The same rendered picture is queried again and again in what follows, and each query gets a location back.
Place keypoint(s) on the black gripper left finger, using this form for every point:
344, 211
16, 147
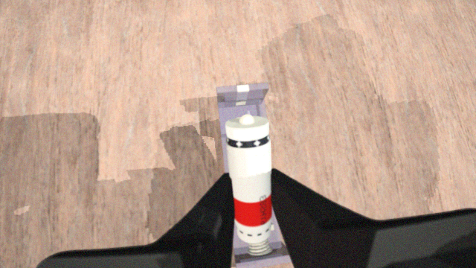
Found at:
201, 239

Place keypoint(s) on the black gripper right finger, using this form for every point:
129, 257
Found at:
320, 233

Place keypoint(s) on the white battery with red band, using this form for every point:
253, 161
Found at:
248, 146

